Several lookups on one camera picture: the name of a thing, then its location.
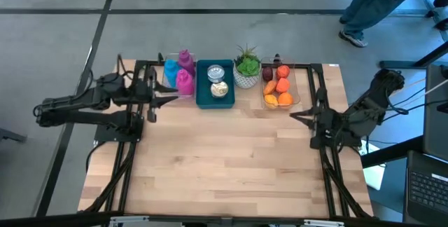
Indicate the bright pink water bottle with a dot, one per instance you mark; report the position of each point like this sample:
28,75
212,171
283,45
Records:
184,83

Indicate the blue plastic water bottle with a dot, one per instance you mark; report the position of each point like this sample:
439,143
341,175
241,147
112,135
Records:
171,73

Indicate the clear plastic bin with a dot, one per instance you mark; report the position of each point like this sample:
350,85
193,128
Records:
168,92
297,94

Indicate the round orange toy fruit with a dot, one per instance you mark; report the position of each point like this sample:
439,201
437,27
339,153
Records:
282,85
286,99

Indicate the tin can red-blue label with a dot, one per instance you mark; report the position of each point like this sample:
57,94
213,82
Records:
219,89

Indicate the black table leg bar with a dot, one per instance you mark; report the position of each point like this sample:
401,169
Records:
388,154

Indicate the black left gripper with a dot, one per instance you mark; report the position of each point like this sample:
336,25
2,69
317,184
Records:
143,92

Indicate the office chair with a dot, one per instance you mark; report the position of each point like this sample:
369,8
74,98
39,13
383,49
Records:
441,13

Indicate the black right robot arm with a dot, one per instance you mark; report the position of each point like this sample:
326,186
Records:
371,108

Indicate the grey chair base leg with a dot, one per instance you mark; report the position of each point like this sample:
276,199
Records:
12,136

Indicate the black crossbar silver brackets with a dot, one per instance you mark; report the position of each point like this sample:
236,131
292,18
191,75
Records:
262,220

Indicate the purple magenta water bottle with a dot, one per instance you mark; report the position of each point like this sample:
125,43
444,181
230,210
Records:
186,60

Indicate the orange toy sweet potato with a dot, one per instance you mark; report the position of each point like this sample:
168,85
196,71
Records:
269,87

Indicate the black laptop keyboard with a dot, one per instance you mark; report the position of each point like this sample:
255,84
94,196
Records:
427,188

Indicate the yellow-orange toy lemon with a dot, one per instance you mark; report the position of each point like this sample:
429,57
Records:
271,100

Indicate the dark grey monitor back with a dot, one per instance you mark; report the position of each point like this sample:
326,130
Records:
435,115

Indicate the silver-lidded tin can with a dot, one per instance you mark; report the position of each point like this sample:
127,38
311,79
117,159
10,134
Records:
216,71

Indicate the potted succulent plant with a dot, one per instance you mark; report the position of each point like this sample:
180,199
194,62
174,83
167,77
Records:
248,67

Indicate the teal plastic tray bin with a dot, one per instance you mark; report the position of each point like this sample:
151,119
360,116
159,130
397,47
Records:
203,94

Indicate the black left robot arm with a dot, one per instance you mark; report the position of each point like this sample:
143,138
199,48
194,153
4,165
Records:
87,104

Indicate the white paper sheet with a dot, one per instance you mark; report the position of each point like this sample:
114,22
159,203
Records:
374,176

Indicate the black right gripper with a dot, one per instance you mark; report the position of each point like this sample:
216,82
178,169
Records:
323,122

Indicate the red-orange toy bell pepper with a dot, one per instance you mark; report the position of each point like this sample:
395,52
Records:
283,71

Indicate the dark red toy beet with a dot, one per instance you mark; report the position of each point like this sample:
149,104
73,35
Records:
267,74

